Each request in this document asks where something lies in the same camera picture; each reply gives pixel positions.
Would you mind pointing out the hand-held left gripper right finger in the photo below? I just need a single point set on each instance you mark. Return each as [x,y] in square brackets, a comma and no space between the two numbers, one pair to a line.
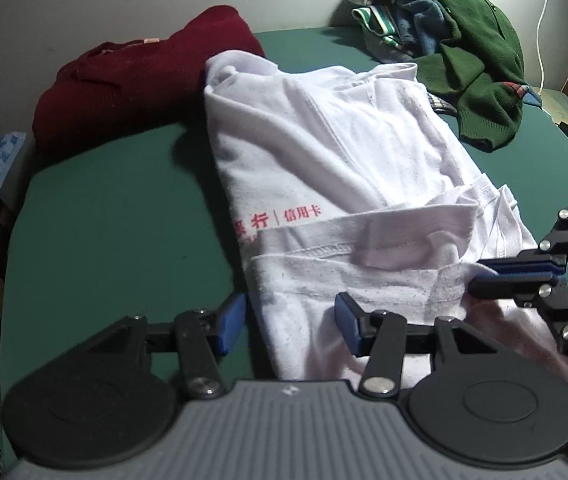
[349,325]

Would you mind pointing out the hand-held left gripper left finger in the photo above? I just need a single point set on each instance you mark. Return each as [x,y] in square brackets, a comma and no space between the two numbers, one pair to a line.
[231,320]

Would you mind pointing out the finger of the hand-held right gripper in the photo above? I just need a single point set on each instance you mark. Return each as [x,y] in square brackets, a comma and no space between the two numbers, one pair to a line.
[514,287]
[529,265]

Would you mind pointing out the white polo shirt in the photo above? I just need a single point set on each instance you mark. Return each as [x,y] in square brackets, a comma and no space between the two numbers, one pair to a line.
[339,160]

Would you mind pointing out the pile of green clothes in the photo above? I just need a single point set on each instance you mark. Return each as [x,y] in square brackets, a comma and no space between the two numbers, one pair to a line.
[479,35]

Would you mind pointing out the blue fabric garment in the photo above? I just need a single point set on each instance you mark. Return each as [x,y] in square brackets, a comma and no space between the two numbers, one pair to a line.
[534,99]

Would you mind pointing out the red plaid garment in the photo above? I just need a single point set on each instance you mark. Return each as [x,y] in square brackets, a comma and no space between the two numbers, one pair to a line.
[514,90]

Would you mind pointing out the grey plaid garment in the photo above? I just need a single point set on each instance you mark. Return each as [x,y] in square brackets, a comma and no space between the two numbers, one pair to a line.
[441,103]

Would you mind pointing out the dark red sweater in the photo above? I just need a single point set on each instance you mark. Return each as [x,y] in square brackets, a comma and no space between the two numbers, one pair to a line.
[139,85]

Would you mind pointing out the grey knit garment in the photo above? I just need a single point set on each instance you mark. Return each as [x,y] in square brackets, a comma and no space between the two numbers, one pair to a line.
[384,50]

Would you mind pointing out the light blue knit garment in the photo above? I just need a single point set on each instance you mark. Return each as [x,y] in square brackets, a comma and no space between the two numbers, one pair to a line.
[424,22]

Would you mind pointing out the bright green white striped garment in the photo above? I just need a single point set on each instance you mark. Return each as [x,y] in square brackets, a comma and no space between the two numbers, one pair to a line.
[374,22]

